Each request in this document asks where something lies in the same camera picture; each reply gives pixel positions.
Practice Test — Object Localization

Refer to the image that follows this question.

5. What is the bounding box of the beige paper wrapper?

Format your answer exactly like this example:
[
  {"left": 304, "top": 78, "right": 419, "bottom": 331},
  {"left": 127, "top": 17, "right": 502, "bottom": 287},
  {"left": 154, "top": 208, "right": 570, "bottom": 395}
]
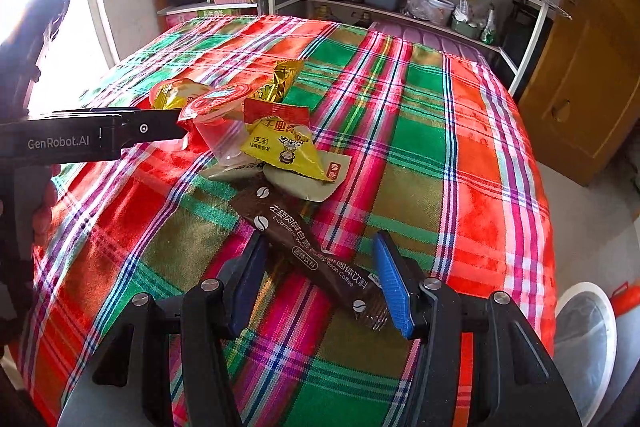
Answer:
[{"left": 262, "top": 149, "right": 352, "bottom": 202}]

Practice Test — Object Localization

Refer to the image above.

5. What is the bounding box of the wooden door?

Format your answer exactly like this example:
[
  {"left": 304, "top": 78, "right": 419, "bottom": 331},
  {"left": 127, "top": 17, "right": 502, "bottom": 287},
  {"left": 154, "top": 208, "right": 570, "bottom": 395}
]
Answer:
[{"left": 517, "top": 0, "right": 640, "bottom": 188}]

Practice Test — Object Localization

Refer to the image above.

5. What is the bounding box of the gold foil wrapper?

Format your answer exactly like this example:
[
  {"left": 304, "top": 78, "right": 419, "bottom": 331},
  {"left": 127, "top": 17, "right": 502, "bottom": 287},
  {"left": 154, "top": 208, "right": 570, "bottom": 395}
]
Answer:
[{"left": 248, "top": 59, "right": 305, "bottom": 105}]

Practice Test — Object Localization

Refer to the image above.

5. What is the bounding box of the white plastic tub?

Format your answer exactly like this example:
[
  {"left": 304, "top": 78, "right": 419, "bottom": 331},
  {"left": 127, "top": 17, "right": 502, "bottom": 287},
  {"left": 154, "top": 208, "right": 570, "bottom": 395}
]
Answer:
[{"left": 427, "top": 0, "right": 456, "bottom": 25}]

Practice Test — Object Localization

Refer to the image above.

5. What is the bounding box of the yellow red snack packet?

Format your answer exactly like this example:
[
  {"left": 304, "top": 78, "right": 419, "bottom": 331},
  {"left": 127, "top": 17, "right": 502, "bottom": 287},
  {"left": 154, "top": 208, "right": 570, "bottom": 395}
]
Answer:
[{"left": 149, "top": 78, "right": 211, "bottom": 110}]

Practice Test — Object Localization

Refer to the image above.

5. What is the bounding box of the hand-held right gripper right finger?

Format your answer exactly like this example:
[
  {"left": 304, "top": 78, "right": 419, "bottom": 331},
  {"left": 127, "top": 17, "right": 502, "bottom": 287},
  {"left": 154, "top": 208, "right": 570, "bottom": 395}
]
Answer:
[{"left": 372, "top": 229, "right": 583, "bottom": 427}]

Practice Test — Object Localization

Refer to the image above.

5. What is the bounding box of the tan strip wrapper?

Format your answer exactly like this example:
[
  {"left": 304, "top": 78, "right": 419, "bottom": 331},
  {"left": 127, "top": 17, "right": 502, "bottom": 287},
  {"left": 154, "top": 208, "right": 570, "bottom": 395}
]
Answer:
[{"left": 202, "top": 159, "right": 266, "bottom": 180}]

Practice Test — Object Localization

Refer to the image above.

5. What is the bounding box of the person's left hand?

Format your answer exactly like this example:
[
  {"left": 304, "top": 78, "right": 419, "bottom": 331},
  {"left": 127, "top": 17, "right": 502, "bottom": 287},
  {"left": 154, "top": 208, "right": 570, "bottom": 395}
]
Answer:
[{"left": 31, "top": 179, "right": 60, "bottom": 249}]

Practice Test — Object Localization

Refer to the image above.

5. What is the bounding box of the printed plastic bag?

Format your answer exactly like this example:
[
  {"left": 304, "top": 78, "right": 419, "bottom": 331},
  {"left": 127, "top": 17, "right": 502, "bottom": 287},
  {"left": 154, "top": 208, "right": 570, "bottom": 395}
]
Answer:
[{"left": 452, "top": 0, "right": 488, "bottom": 28}]

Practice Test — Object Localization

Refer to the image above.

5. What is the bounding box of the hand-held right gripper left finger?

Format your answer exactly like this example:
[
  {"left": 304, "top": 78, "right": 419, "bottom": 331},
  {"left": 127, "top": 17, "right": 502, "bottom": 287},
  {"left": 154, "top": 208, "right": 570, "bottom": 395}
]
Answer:
[{"left": 57, "top": 231, "right": 271, "bottom": 427}]

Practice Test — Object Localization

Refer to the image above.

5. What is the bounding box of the pink lidded storage box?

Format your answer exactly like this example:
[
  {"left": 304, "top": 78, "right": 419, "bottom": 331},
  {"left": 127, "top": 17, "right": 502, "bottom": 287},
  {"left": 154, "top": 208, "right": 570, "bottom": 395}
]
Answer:
[{"left": 370, "top": 19, "right": 496, "bottom": 68}]

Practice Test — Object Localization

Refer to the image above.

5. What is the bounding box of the plaid tablecloth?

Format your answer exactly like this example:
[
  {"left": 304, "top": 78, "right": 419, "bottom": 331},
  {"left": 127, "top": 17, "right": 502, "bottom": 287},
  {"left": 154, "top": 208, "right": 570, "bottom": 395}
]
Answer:
[{"left": 20, "top": 13, "right": 558, "bottom": 427}]

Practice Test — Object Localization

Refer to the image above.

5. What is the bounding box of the red sauce packet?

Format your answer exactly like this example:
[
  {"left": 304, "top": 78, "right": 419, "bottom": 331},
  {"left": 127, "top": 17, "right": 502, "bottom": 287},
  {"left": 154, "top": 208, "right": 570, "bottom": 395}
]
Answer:
[{"left": 244, "top": 99, "right": 311, "bottom": 128}]

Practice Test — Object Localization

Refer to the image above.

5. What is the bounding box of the yellow snack wrapper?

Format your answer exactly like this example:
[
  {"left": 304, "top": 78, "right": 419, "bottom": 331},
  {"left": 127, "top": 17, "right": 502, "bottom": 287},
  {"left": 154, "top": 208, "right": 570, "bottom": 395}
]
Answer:
[{"left": 240, "top": 117, "right": 326, "bottom": 182}]

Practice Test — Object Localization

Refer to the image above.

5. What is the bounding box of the brown coffee sachet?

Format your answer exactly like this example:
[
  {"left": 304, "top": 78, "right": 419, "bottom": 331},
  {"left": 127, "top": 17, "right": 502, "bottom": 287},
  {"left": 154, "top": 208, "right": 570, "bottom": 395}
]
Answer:
[{"left": 229, "top": 184, "right": 396, "bottom": 333}]

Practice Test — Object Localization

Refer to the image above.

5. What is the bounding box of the clear cup with red lid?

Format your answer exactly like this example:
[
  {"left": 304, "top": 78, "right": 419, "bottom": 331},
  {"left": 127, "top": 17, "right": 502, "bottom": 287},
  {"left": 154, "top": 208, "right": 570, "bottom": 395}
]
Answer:
[{"left": 177, "top": 83, "right": 248, "bottom": 168}]

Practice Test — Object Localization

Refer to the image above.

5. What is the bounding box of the white round trash bin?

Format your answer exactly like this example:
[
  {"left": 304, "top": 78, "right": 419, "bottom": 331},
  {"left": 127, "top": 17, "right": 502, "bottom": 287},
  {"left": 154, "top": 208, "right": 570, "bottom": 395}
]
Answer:
[{"left": 552, "top": 282, "right": 618, "bottom": 413}]

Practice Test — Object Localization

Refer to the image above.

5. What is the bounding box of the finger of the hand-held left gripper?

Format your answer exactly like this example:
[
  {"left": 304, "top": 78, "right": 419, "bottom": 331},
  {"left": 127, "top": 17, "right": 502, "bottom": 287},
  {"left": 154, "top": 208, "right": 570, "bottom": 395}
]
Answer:
[{"left": 122, "top": 108, "right": 190, "bottom": 142}]

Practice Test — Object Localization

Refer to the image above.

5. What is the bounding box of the green snack packet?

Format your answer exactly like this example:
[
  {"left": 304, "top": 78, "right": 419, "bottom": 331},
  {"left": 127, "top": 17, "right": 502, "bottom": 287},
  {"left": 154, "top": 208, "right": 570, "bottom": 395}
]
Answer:
[{"left": 480, "top": 4, "right": 498, "bottom": 45}]

